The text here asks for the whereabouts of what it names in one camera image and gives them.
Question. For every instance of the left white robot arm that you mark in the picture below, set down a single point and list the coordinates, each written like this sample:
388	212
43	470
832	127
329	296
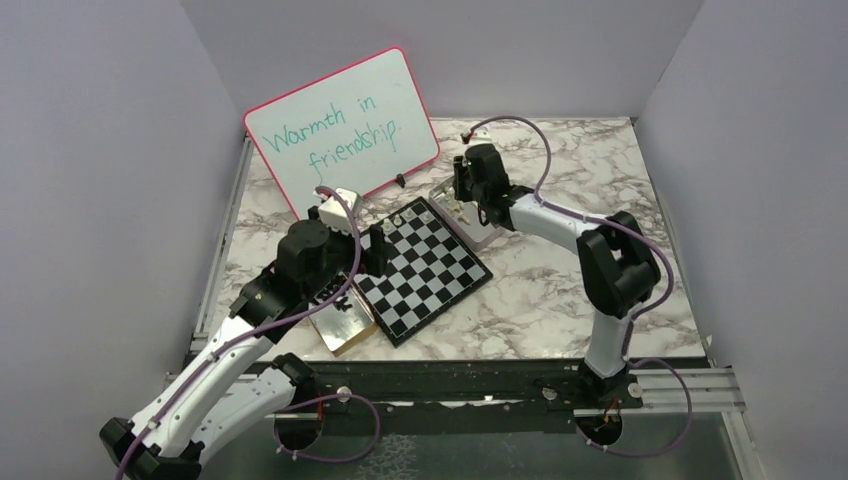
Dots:
176	435

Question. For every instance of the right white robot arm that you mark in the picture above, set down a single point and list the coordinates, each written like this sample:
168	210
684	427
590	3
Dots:
619	271

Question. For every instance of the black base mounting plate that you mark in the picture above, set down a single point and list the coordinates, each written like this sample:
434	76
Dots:
360	398

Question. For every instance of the silver tin with white pieces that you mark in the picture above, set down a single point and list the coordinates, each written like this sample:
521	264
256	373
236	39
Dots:
476	235

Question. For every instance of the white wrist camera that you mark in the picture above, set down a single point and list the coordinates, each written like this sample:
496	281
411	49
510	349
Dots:
479	137
339	211

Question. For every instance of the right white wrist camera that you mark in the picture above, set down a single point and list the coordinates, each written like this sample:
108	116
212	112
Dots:
479	137

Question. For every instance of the aluminium rail frame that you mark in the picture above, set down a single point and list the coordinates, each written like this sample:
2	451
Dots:
686	391

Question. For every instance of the pile of white chess pieces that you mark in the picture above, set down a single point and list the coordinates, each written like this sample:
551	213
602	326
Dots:
456	210

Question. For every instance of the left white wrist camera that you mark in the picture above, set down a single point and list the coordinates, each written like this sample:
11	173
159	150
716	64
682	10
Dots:
339	211

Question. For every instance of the pink framed whiteboard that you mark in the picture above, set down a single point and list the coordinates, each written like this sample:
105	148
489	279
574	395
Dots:
358	128

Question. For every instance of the pile of black chess pieces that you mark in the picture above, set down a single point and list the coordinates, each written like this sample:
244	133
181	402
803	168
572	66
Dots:
342	302

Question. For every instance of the gold tin with black pieces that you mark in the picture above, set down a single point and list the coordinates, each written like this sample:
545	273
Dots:
342	331

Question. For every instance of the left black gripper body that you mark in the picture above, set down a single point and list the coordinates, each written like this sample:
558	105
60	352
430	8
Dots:
342	256

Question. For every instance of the black white chessboard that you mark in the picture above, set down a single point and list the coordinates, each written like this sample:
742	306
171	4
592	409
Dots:
429	271

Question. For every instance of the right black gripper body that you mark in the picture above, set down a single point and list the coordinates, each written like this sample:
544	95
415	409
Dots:
462	185

